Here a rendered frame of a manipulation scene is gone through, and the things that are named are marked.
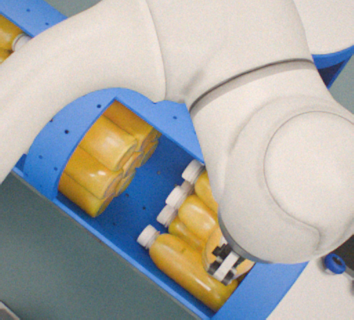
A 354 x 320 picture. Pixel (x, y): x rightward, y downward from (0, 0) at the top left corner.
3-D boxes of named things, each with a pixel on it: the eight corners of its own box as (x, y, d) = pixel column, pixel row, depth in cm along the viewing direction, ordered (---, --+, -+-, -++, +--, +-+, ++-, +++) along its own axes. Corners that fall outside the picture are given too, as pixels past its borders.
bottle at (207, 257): (191, 263, 100) (197, 250, 83) (218, 227, 102) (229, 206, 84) (229, 291, 99) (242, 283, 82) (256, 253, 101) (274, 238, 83)
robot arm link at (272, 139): (361, 243, 54) (302, 97, 57) (439, 213, 39) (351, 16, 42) (236, 287, 52) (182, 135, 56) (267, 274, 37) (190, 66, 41)
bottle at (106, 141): (108, 175, 111) (27, 112, 114) (121, 171, 118) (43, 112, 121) (132, 141, 110) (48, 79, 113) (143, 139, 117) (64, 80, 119)
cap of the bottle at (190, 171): (204, 164, 119) (196, 158, 119) (201, 164, 115) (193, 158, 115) (191, 182, 119) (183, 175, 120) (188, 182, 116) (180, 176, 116)
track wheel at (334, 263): (339, 279, 126) (346, 271, 125) (321, 265, 127) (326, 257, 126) (343, 269, 130) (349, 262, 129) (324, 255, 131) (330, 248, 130)
